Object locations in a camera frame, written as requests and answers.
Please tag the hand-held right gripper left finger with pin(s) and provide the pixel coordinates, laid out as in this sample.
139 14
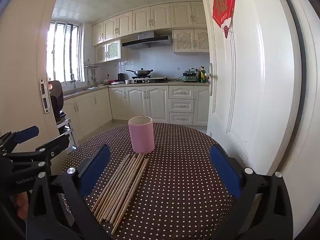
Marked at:
95 170

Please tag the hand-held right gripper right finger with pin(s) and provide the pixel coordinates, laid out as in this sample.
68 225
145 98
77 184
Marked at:
226 172

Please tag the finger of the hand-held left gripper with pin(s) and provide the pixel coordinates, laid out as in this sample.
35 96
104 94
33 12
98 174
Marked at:
58 143
27 133

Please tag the pile of chopsticks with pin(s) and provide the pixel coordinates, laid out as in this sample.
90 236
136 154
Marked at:
125 180

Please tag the pink cylindrical cup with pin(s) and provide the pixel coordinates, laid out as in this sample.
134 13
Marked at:
141 137

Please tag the person's left hand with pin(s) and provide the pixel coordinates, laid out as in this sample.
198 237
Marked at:
22 203

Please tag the metal shelf rack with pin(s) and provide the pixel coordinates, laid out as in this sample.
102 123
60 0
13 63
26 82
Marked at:
65 130

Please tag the metal door strike plate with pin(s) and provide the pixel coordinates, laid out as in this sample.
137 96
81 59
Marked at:
44 95

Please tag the black kitchen appliance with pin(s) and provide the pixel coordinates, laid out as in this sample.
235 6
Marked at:
56 97

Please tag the brown polka-dot round table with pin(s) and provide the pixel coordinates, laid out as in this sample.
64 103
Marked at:
175 180

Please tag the steel kitchen sink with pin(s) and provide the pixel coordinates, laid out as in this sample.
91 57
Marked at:
88 88

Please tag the metal faucet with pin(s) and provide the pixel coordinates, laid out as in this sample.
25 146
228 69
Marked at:
74 82

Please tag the cream lower kitchen cabinets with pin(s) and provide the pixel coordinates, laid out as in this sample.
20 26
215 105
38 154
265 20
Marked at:
137 102

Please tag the cream kitchen cabinets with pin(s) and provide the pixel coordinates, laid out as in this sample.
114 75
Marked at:
150 17
137 102

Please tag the barred window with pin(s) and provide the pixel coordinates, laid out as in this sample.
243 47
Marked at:
63 52

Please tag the black kettle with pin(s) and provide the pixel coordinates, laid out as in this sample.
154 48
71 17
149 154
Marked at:
121 77

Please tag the white door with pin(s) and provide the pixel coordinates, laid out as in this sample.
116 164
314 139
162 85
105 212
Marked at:
250 80

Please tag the row of condiment bottles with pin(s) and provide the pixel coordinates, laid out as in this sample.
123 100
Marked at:
202 76

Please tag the green electric cooking pot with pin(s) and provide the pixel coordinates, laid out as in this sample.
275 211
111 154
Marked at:
190 76

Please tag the cream lattice door cabinet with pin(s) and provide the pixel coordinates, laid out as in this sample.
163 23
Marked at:
107 51
191 40

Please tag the gas stove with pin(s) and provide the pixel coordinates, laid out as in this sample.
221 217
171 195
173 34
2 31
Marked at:
150 80

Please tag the black wok with lid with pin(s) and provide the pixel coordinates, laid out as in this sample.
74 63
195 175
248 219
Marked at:
142 72

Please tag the black range hood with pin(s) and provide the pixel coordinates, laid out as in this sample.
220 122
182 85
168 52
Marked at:
147 41

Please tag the cream upper kitchen cabinets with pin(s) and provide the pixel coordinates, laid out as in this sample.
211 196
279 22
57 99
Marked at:
150 17

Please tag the red paper door decoration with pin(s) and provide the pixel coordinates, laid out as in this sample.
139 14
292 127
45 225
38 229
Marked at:
223 5

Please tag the wall utensil rack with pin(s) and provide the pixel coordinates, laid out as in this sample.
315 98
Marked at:
91 67

